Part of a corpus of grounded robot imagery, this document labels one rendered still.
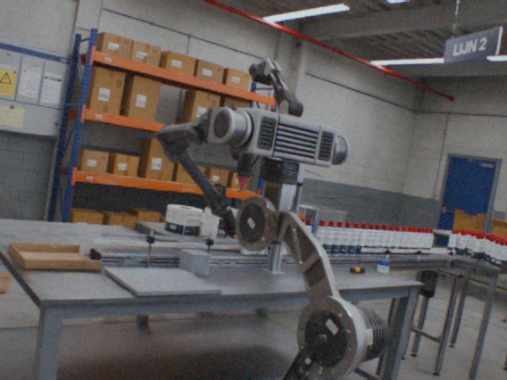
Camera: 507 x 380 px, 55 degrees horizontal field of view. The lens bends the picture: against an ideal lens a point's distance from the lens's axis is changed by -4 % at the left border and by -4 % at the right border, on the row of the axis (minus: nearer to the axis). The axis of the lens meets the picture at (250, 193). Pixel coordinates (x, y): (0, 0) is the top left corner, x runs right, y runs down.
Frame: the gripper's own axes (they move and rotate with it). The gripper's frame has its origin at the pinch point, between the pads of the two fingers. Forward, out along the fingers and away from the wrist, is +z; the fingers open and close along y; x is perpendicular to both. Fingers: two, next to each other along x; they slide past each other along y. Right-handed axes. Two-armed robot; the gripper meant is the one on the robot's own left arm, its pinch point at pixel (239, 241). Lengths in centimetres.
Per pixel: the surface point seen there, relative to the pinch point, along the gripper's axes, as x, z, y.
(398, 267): -94, 94, -13
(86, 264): 71, -47, -11
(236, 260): 9.3, 3.3, -6.7
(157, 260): 43.1, -24.5, -4.6
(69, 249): 69, -44, 15
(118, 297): 73, -47, -44
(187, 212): 1.9, -9.4, 37.7
